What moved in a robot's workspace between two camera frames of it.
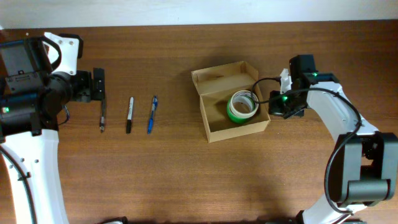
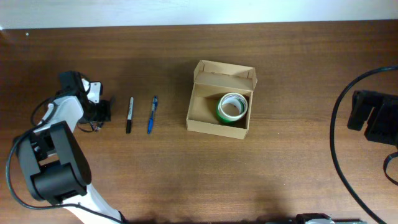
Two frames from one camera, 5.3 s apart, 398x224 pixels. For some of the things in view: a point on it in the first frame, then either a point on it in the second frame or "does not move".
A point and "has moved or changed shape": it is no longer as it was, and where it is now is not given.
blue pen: (153, 106) does not move
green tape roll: (236, 119) -> (226, 121)
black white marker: (130, 116) does not move
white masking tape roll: (242, 105) -> (232, 106)
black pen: (102, 116) has moved or changed shape
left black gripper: (98, 84) -> (104, 110)
